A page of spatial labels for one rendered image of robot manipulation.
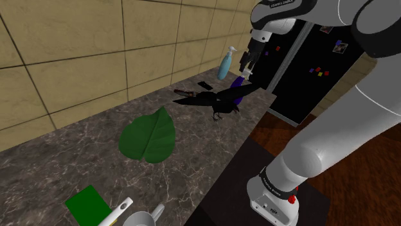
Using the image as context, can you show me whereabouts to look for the light blue spray bottle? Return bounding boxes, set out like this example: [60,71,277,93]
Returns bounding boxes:
[217,46,238,81]

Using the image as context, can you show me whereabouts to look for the black refrigerator with magnets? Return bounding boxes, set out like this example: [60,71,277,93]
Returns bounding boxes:
[249,19,366,128]

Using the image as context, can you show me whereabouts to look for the green leaf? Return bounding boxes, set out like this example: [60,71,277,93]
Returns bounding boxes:
[118,106,177,164]

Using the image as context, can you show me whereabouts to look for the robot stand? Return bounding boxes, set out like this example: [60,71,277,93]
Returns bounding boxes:
[184,136,332,226]

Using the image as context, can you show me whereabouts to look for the purple spray bottle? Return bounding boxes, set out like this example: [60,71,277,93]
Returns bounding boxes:
[229,69,253,105]

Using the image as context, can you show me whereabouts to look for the green flat box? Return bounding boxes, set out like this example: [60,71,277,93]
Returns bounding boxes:
[64,184,113,226]

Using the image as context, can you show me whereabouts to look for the black crow figure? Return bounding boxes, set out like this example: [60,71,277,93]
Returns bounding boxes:
[172,82,262,122]

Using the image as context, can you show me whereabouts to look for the white handled tool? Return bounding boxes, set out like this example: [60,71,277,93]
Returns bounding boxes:
[97,196,134,226]

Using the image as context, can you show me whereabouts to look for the grey cup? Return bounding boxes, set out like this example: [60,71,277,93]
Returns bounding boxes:
[122,203,166,226]

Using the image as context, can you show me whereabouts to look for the brown handled knife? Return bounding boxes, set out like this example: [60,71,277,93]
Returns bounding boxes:
[173,89,198,98]

